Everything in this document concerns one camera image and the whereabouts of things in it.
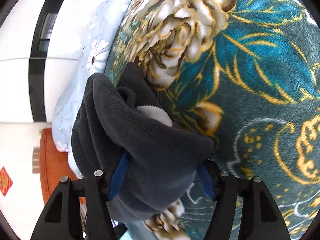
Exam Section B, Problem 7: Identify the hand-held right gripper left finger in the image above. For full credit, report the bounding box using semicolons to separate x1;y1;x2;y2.
30;152;130;240

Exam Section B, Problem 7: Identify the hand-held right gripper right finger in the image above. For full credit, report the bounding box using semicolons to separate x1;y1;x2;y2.
196;160;292;240

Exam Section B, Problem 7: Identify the black fleece garment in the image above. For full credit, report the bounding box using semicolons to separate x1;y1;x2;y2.
71;62;215;227

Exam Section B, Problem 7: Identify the wooden headboard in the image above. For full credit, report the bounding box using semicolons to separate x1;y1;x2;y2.
40;127;87;205

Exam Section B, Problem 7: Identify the teal floral blanket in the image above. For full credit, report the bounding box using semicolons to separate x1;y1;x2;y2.
104;0;320;240

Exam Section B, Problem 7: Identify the light blue floral quilt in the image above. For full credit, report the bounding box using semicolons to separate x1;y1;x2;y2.
51;0;143;180

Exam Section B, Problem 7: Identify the white wardrobe with black stripe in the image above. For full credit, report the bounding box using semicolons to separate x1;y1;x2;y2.
0;0;118;124

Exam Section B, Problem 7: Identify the grey wall panel strip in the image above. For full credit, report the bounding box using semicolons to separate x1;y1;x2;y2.
32;147;41;173

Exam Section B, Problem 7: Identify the red wall decoration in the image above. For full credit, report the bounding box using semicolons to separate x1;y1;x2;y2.
0;166;13;197

